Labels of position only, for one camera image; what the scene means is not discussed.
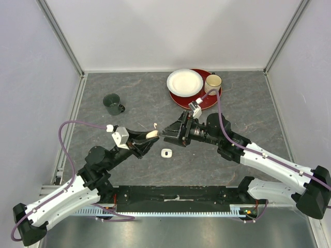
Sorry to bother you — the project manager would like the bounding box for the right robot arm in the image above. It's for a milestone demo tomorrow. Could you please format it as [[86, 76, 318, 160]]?
[[158, 111, 330, 220]]

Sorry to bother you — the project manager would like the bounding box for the red round tray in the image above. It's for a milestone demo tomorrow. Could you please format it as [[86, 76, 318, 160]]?
[[170, 69, 222, 110]]

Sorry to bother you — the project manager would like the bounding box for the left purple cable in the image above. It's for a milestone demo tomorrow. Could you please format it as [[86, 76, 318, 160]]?
[[10, 120, 136, 242]]

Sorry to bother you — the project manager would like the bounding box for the white charging case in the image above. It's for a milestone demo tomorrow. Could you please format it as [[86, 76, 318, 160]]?
[[161, 148, 173, 159]]

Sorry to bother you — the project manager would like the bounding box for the cream ceramic cup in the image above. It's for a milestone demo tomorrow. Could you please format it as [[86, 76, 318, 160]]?
[[204, 74, 222, 96]]

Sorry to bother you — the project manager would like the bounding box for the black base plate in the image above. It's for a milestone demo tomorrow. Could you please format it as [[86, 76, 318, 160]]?
[[108, 185, 256, 213]]

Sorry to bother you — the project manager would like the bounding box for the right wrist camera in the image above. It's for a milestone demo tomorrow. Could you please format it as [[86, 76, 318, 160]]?
[[188, 98, 203, 119]]

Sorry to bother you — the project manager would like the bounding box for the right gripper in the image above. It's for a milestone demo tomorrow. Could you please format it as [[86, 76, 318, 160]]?
[[158, 110, 221, 147]]

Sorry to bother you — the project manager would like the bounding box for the beige small charging case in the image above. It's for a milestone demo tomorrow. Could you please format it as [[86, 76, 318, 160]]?
[[145, 130, 159, 140]]

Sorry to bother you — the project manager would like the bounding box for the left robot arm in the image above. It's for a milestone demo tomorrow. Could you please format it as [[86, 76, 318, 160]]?
[[11, 125, 159, 246]]

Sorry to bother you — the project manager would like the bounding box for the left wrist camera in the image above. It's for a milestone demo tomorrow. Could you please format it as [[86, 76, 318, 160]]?
[[112, 127, 129, 150]]

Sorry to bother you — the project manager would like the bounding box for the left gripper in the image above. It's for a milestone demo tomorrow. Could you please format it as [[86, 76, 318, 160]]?
[[105, 128, 160, 171]]

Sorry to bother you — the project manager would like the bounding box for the purple cable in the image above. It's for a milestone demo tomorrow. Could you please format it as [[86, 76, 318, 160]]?
[[200, 88, 331, 225], [10, 120, 136, 242]]

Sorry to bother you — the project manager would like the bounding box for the dark green mug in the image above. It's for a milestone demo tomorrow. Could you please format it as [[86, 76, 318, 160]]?
[[102, 94, 126, 116]]

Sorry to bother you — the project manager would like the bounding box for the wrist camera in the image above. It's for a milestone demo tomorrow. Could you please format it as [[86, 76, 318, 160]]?
[[112, 127, 129, 150], [188, 98, 203, 119]]

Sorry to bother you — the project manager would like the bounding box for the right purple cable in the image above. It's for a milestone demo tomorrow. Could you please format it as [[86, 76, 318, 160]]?
[[200, 88, 331, 225]]

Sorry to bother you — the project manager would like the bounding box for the grey cable duct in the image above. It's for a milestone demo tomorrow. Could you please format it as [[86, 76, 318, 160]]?
[[71, 205, 257, 218]]

